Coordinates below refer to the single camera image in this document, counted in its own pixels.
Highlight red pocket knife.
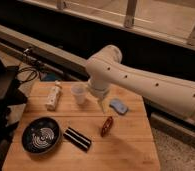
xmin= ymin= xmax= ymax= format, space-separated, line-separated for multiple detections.
xmin=101 ymin=116 xmax=113 ymax=137

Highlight translucent plastic cup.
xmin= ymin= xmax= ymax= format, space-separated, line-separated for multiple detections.
xmin=70 ymin=83 xmax=86 ymax=105

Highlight blue sponge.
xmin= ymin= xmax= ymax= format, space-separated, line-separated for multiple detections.
xmin=109 ymin=98 xmax=128 ymax=115

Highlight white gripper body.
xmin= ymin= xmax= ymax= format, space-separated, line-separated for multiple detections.
xmin=88 ymin=78 xmax=110 ymax=99

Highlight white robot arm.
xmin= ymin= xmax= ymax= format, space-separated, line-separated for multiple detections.
xmin=85 ymin=45 xmax=195 ymax=126

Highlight white bottle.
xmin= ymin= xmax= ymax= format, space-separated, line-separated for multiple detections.
xmin=45 ymin=81 xmax=62 ymax=111

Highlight black white striped block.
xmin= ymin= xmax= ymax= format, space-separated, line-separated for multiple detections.
xmin=63 ymin=127 xmax=92 ymax=152

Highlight black equipment at left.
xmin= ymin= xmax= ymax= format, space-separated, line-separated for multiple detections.
xmin=0 ymin=60 xmax=27 ymax=143

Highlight dark ceramic patterned bowl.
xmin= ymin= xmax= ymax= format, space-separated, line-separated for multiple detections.
xmin=21 ymin=117 xmax=61 ymax=154

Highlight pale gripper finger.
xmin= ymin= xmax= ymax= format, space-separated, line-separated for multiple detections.
xmin=97 ymin=98 xmax=105 ymax=113

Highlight black cables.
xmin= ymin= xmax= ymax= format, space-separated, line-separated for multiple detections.
xmin=16 ymin=47 xmax=48 ymax=84

